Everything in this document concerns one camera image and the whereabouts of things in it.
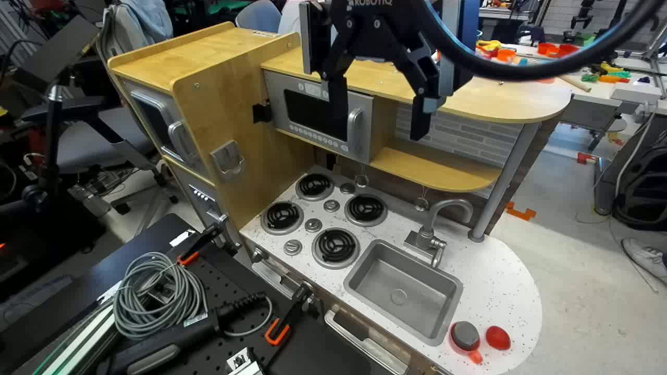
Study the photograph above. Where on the white black printed sticker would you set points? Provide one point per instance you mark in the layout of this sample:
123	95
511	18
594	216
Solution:
239	362

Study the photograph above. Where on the person in light shirt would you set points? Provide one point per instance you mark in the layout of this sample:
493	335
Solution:
291	18

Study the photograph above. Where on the grey toy microwave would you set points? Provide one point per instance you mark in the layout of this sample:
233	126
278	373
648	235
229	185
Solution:
305	116

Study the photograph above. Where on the small grey stove knob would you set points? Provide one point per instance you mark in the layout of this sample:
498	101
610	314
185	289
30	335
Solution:
293	246
347	189
331	204
314	224

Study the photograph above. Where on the black toy stove burner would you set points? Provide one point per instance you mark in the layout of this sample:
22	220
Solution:
282	218
366	209
314	187
335	246

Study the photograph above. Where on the grey kitchen support pole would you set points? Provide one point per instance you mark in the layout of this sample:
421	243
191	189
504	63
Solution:
503	179

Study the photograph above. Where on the red round toy disc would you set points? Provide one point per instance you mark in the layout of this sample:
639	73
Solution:
497	338

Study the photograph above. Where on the grey toy faucet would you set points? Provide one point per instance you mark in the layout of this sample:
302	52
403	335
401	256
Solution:
429	233

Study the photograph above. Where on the white table with toys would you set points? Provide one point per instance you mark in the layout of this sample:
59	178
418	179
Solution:
612	97

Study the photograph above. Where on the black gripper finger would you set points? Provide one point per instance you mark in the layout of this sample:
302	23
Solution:
421	105
339	105

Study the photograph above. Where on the orange toy cup grey lid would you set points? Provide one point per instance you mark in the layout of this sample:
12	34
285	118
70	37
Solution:
466	338

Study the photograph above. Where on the wooden toy kitchen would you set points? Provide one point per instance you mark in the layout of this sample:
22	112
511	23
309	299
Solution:
221	105

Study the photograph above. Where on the black bag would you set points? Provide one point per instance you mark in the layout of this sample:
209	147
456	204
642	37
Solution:
639	179

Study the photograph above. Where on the small red floor object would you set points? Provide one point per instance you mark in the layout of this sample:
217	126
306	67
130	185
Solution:
584	160

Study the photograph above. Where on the grey toy oven door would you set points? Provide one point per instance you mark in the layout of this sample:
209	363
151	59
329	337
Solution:
164	128

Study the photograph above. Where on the orange plastic floor piece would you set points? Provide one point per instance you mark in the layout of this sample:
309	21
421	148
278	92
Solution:
519	212

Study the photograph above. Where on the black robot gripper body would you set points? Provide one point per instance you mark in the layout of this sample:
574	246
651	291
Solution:
371	21

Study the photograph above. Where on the green white flat strips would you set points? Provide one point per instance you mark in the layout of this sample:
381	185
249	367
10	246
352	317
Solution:
74	344

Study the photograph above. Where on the black tripod stand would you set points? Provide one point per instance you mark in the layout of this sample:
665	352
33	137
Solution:
51	139

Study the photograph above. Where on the black perforated mounting board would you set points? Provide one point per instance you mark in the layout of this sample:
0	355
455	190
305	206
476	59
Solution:
229	299

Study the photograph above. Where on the grey jacket on chair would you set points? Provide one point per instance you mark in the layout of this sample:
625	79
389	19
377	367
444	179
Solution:
139	18

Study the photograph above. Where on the blue chair back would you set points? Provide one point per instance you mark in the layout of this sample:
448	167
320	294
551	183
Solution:
259	16

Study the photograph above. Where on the grey toy sink basin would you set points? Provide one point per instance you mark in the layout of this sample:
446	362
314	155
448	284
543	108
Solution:
403	293

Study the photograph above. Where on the black orange bar clamp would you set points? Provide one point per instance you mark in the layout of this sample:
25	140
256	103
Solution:
284	322
199	245

